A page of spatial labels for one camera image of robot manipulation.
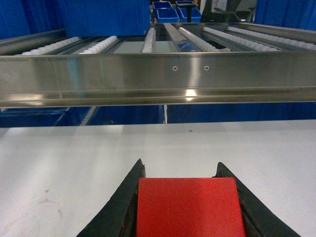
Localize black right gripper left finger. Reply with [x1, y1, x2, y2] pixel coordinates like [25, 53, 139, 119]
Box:
[78, 159, 146, 237]

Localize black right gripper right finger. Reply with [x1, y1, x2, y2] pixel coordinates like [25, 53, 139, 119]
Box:
[214, 162, 299, 237]

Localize red magnetic cube block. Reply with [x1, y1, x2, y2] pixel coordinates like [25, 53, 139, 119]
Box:
[136, 178, 246, 237]

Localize large blue crate on shelf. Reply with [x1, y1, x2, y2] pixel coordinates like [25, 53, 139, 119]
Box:
[57, 0, 150, 37]

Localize stainless steel shelf front rail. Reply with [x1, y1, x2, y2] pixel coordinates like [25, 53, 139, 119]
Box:
[0, 51, 316, 108]

